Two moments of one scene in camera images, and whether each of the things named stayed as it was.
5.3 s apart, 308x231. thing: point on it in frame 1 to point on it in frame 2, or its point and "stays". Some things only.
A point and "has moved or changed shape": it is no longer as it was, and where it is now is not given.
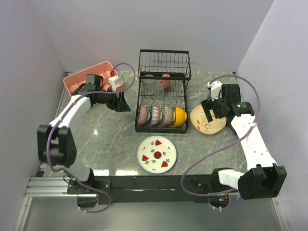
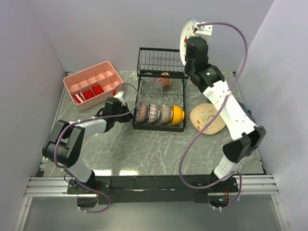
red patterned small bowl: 168,116 has moved or changed shape
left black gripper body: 109,100 to 122,109
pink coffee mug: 167,83 stays
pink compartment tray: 72,82 stays
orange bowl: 180,116 has moved or changed shape
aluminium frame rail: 50,186 stays
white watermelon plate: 157,155 to 187,32
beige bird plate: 199,121 stays
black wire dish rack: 162,88 stays
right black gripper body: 218,108 to 186,67
